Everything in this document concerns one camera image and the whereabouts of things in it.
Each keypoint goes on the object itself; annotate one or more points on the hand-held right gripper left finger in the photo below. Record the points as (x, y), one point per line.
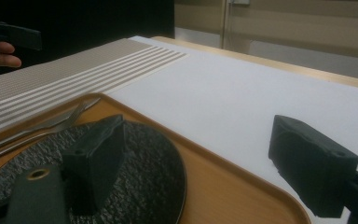
(93, 161)

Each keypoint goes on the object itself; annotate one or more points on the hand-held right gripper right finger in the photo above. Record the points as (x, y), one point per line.
(313, 168)

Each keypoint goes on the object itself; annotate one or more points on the black speckled plate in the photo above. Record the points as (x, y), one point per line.
(149, 174)

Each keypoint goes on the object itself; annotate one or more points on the wooden tray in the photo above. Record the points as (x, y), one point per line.
(223, 193)

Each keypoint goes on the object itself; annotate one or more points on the beige striped placemat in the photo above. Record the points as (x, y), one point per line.
(59, 71)

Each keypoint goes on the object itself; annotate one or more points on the black curtain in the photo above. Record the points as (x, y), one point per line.
(90, 21)

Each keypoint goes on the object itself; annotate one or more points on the white board sheet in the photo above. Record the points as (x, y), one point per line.
(230, 102)

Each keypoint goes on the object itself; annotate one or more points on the beige wooden desk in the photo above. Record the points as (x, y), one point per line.
(292, 28)

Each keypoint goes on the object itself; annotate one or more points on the white wall socket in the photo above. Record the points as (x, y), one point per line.
(239, 2)

